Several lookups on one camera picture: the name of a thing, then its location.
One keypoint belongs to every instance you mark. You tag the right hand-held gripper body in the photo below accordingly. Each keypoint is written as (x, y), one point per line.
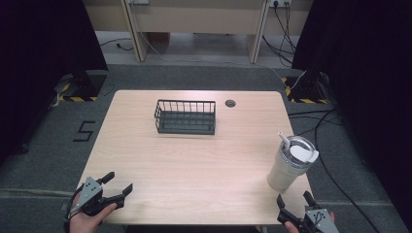
(319, 220)

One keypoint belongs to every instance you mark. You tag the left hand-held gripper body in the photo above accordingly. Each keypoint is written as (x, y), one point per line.
(91, 193)

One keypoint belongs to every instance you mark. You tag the person's right hand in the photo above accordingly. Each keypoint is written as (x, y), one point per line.
(291, 228)

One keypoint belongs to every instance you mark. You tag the person's left hand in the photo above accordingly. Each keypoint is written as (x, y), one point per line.
(85, 224)

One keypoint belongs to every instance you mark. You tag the cream tumbler with straw lid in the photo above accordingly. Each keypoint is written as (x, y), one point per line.
(285, 173)

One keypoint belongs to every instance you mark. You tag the black stand base hazard tape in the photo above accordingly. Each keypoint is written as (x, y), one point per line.
(87, 87)
(307, 90)

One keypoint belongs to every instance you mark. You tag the black curtain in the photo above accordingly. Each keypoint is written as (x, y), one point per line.
(369, 81)
(39, 64)

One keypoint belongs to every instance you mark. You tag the beige wooden desk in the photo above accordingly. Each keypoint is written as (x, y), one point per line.
(197, 16)

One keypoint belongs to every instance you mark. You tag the white wall socket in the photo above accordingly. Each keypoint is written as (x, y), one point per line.
(280, 2)

